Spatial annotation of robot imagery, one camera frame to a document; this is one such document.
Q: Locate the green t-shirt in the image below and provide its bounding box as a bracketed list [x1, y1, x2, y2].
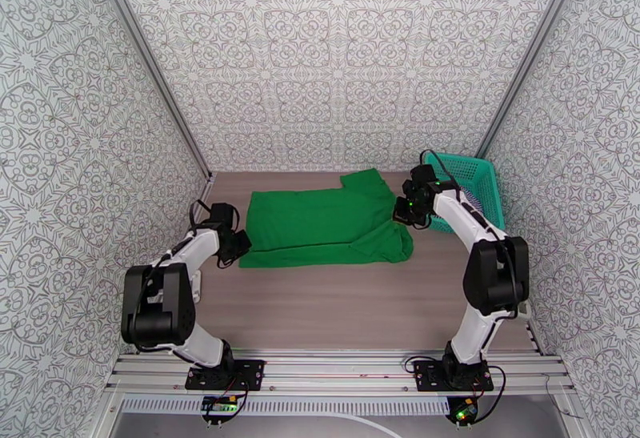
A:
[238, 168, 415, 270]

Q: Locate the teal plastic basket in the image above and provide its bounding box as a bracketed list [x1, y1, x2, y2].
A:
[425, 152, 506, 235]

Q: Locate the left green controller board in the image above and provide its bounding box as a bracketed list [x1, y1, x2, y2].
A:
[201, 393, 238, 425]

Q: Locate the green controller board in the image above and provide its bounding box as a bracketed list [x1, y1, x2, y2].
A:
[201, 393, 238, 425]
[447, 396, 478, 425]

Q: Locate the right green controller board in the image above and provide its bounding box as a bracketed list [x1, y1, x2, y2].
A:
[447, 396, 478, 425]

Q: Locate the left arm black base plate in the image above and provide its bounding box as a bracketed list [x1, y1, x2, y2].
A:
[185, 359, 266, 392]

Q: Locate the aluminium rail frame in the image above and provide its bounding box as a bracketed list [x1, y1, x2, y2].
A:
[105, 348, 576, 398]

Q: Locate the white slotted cable duct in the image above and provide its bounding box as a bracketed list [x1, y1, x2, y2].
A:
[122, 397, 451, 415]

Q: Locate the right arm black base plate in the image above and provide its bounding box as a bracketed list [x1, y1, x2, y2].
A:
[414, 359, 494, 394]

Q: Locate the right aluminium corner post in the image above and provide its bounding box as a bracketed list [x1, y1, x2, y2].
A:
[474, 0, 589, 158]

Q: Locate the aluminium corner post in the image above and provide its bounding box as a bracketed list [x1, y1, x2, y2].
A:
[87, 0, 214, 187]
[474, 0, 589, 158]

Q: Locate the right base black cable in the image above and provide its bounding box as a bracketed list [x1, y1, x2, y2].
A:
[403, 356, 507, 423]

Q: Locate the left aluminium corner post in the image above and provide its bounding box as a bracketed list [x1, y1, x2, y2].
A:
[87, 0, 214, 187]

